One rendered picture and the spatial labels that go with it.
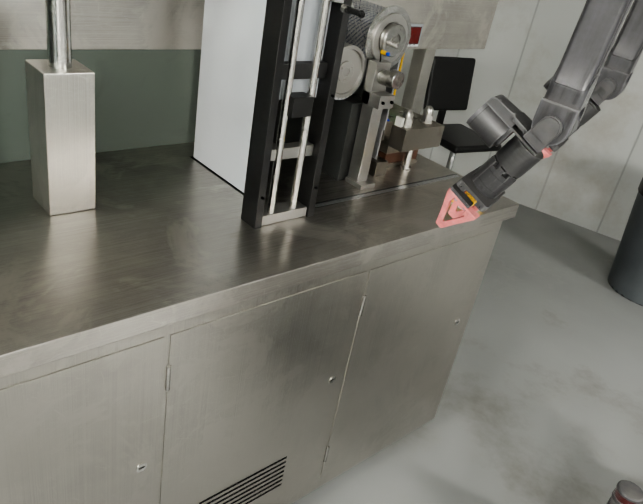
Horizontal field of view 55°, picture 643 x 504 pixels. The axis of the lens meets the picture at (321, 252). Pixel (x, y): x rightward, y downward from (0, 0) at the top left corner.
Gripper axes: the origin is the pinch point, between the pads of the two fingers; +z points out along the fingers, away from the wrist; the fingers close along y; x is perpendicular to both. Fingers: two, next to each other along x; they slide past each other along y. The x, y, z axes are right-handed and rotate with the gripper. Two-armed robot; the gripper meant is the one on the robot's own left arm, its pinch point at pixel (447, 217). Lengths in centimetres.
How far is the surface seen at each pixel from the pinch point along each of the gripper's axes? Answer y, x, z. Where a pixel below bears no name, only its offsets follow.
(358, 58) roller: -29, -42, 6
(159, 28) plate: -7, -76, 27
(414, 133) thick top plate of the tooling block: -49, -24, 17
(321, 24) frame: -2.2, -42.1, -5.5
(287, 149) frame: 0.8, -31.2, 16.3
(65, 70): 30, -62, 21
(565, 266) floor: -236, 56, 89
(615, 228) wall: -304, 64, 76
